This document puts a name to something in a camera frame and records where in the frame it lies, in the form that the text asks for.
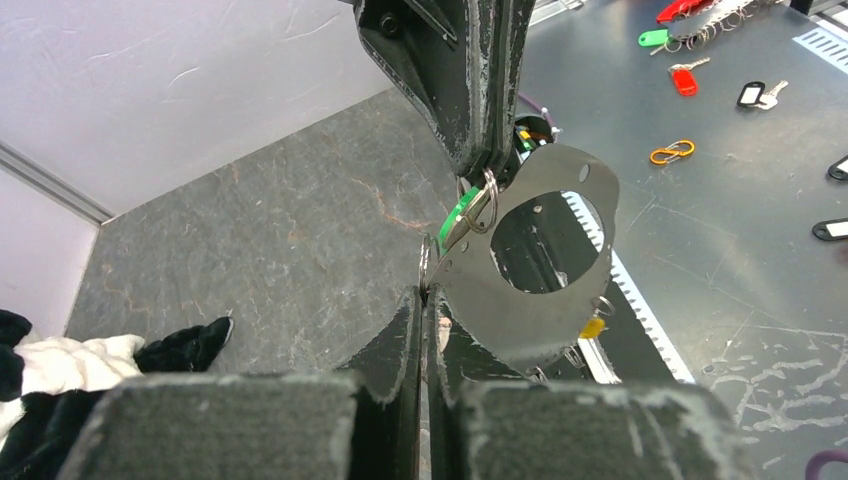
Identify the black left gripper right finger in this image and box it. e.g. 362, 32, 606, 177
425, 286, 524, 479

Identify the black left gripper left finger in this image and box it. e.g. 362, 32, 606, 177
337, 286, 423, 479

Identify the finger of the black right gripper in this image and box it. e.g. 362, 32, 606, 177
486, 1, 535, 173
354, 1, 497, 176

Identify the green key tag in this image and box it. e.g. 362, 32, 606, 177
438, 187, 480, 250
638, 29, 669, 48

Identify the silver split key ring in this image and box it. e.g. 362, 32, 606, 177
463, 166, 499, 234

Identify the yellow key tag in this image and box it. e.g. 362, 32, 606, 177
579, 316, 606, 339

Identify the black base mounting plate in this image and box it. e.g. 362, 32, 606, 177
492, 191, 693, 384

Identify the red key tag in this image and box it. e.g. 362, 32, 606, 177
667, 57, 711, 97

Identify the orange carabiner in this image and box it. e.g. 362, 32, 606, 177
649, 139, 696, 166

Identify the black key fob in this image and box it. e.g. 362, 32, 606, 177
827, 156, 848, 182
736, 81, 765, 108
811, 218, 848, 241

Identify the black white checkered pillow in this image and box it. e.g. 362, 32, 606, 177
1, 310, 234, 479

